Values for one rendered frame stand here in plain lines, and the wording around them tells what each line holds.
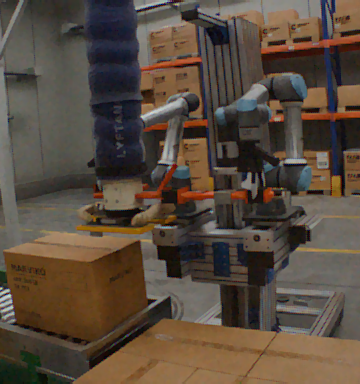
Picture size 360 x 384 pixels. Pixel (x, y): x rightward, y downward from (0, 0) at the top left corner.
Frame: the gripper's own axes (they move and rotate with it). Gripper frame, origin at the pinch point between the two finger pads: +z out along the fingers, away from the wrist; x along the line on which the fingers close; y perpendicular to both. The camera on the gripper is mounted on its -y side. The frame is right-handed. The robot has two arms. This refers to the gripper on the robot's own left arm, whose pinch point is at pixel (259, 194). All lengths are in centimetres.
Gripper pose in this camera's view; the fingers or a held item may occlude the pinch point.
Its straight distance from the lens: 168.3
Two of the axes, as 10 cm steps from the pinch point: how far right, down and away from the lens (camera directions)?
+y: -8.7, 0.0, 5.0
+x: -4.9, 1.6, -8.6
